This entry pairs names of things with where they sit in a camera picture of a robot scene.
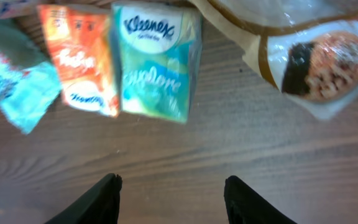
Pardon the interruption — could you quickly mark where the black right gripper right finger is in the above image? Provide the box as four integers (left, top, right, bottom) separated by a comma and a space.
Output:
224, 175, 296, 224

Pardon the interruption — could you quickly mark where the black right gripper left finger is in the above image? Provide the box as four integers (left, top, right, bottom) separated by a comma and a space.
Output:
46, 173, 122, 224

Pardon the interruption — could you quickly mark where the teal snack wrapper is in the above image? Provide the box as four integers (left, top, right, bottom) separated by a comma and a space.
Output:
0, 19, 61, 134

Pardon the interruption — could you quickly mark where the orange tissue pack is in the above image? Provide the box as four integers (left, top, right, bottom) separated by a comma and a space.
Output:
37, 4, 119, 117

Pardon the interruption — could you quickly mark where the teal tissue pack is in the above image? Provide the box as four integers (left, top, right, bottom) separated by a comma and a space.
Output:
111, 1, 202, 123

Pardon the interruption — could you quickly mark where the beige dried food pouch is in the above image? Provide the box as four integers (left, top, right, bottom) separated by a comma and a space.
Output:
193, 0, 358, 120

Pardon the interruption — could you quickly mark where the green lid jar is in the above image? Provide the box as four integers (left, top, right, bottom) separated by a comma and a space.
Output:
0, 0, 45, 19

